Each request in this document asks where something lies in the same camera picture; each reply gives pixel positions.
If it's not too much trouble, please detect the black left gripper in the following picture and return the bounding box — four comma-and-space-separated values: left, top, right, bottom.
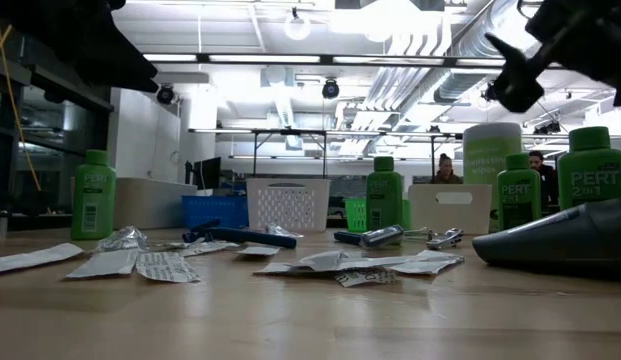
4, 0, 160, 94

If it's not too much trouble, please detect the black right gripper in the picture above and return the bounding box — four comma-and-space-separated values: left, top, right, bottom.
484, 0, 621, 114

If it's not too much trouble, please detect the green Pert shampoo bottle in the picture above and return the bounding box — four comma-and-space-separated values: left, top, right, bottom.
556, 126, 621, 211
496, 153, 543, 232
365, 156, 405, 232
71, 148, 118, 241

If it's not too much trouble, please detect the grey tapered plastic case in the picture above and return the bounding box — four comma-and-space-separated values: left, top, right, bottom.
471, 198, 621, 275

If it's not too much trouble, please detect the white bandage packet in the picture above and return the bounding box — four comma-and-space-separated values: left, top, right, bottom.
334, 268, 398, 289
253, 259, 341, 277
387, 249, 465, 276
294, 251, 351, 271
0, 242, 85, 276
65, 248, 141, 280
235, 244, 282, 258
134, 251, 203, 285
179, 240, 242, 258

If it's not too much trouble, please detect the white LED light strip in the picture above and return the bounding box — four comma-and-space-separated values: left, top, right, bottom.
332, 55, 446, 66
208, 54, 322, 64
454, 58, 566, 69
142, 53, 198, 63

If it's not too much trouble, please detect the disinfecting wipes canister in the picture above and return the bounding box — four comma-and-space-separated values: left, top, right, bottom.
462, 121, 524, 234

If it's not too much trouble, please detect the person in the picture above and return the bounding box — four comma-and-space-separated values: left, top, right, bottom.
433, 152, 465, 185
527, 149, 560, 207

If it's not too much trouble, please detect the black computer monitor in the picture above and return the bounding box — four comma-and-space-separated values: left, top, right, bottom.
184, 156, 223, 191

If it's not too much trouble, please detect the blue plastic bin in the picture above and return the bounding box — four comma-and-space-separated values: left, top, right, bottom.
181, 194, 250, 231

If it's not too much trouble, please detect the slim silver metal tool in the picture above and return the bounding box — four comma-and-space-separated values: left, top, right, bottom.
402, 227, 438, 242

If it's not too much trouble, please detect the green perforated plastic basket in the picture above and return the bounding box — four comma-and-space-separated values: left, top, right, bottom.
344, 197, 412, 233

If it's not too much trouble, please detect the white perforated plastic basket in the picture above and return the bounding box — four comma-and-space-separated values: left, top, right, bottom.
245, 177, 332, 232

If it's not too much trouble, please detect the yellow extension cable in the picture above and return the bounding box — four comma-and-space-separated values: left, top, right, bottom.
0, 17, 43, 194

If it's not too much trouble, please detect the grey plastic handled bin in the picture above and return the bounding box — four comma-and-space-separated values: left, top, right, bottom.
113, 177, 199, 231

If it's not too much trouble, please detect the white plastic handled bin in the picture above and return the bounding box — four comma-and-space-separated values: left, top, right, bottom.
408, 183, 493, 235

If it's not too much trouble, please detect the round ring ceiling lamp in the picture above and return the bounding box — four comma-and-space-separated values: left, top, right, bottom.
283, 7, 313, 42

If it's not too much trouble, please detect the black overhead frame bar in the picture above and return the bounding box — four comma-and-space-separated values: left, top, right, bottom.
142, 51, 566, 70

